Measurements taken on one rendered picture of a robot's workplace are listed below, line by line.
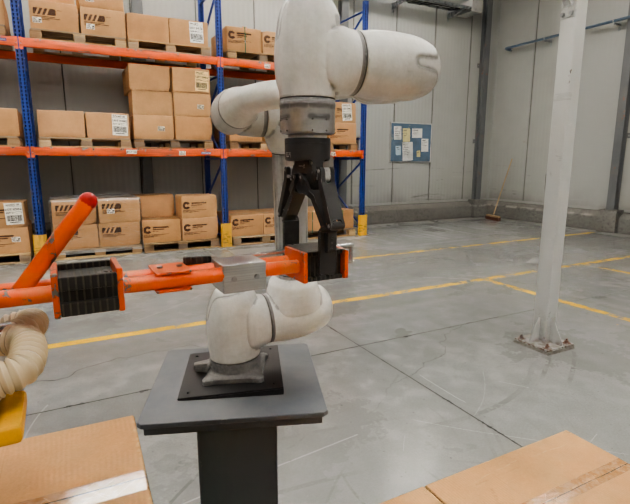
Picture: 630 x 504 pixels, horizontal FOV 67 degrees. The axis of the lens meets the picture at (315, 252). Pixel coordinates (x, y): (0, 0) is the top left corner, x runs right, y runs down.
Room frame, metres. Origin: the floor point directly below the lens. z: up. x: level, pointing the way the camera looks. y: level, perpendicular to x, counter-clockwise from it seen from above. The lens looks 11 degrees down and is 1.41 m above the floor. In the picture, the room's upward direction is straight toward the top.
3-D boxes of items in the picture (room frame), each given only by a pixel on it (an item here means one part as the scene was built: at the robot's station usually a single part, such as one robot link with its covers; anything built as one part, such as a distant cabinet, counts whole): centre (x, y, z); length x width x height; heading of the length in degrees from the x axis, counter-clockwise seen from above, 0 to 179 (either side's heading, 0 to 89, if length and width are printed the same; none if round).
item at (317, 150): (0.80, 0.01, 1.41); 0.08 x 0.07 x 0.09; 27
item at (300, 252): (0.79, 0.00, 1.25); 0.08 x 0.07 x 0.05; 118
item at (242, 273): (0.73, 0.12, 1.24); 0.07 x 0.07 x 0.04; 28
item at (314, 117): (0.80, 0.01, 1.48); 0.09 x 0.09 x 0.06
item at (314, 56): (0.80, 0.00, 1.59); 0.13 x 0.11 x 0.16; 112
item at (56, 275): (0.63, 0.31, 1.25); 0.10 x 0.08 x 0.06; 28
